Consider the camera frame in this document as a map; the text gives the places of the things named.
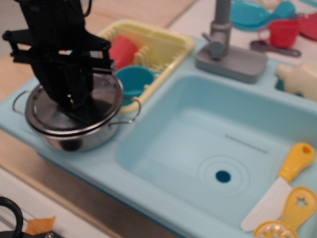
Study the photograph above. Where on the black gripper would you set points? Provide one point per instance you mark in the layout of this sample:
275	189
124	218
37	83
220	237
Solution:
53	26

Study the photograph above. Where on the steel pot lid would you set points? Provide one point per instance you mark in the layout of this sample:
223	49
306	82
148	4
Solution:
102	105

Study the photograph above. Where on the orange plastic cup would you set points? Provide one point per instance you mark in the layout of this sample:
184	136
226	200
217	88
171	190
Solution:
122	51

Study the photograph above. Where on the blue cup in rack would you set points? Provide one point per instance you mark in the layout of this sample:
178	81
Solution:
134	79

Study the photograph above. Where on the yellow dish rack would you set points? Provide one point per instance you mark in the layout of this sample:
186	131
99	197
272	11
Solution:
159	50

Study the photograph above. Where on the orange tape piece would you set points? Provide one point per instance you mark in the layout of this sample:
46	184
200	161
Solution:
40	226

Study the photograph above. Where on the light blue toy sink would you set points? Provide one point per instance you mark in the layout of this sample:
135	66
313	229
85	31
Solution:
202	153

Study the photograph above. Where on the grey toy faucet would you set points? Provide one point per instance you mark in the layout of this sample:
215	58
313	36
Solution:
218	57

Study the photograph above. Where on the grey measuring spoon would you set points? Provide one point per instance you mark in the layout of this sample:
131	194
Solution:
261	46

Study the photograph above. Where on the blue toy plate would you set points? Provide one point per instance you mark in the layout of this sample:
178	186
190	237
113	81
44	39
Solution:
247	15

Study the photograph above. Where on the cream toy item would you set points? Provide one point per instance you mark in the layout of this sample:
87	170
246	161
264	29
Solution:
268	4

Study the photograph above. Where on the red toy mug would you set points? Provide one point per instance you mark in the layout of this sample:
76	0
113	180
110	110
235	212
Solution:
280	33

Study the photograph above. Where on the blue plastic tumbler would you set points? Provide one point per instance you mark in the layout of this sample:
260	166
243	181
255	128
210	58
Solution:
285	10

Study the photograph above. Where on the cream toy soap bottle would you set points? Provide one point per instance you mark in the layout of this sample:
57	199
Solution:
300	79

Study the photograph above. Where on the red toy plate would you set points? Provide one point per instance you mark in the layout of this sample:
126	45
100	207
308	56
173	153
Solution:
308	25

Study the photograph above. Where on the yellow toy slotted spoon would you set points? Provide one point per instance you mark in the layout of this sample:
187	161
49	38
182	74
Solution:
300	205

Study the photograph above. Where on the steel pot with handles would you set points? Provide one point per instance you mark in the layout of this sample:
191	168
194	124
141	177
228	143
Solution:
78	142

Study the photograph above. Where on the yellow handled toy knife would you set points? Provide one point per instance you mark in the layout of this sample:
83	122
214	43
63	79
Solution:
269	208

